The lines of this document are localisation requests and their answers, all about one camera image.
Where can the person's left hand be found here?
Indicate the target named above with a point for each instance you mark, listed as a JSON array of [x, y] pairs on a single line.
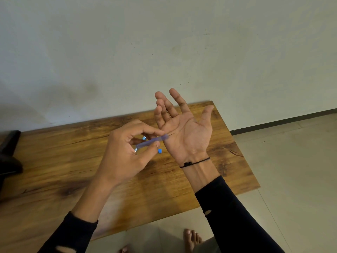
[[119, 155]]

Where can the person's right hand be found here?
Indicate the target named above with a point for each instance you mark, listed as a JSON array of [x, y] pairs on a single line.
[[187, 134]]

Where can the person's right thumb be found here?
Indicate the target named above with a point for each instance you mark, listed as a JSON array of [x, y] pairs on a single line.
[[208, 115]]

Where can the black wrist thread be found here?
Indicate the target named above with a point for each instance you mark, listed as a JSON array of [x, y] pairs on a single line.
[[194, 162]]

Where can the black chair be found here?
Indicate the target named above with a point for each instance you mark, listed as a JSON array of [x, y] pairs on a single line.
[[9, 158]]

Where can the person's right forearm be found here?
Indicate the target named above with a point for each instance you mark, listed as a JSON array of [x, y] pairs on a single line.
[[226, 208]]

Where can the person's right little finger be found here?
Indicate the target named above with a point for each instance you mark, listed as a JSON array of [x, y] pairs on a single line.
[[158, 115]]

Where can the person's left thumb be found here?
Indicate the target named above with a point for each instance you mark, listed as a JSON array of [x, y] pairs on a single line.
[[150, 154]]

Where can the person's foot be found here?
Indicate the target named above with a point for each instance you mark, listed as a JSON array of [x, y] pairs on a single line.
[[125, 249], [191, 241]]

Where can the person's right foot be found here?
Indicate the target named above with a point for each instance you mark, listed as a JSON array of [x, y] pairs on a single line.
[[191, 241]]

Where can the person's right middle finger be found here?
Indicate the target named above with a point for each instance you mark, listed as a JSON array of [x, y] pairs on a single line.
[[166, 102]]

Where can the dark baseboard strip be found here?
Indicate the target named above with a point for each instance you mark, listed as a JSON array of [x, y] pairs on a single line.
[[284, 123]]

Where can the blue translucent stick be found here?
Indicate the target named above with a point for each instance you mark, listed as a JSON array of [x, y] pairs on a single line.
[[151, 141]]

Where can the person's left forearm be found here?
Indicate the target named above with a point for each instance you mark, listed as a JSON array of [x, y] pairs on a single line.
[[84, 205]]

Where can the person's left foot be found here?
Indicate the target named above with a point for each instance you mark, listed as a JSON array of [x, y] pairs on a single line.
[[125, 249]]

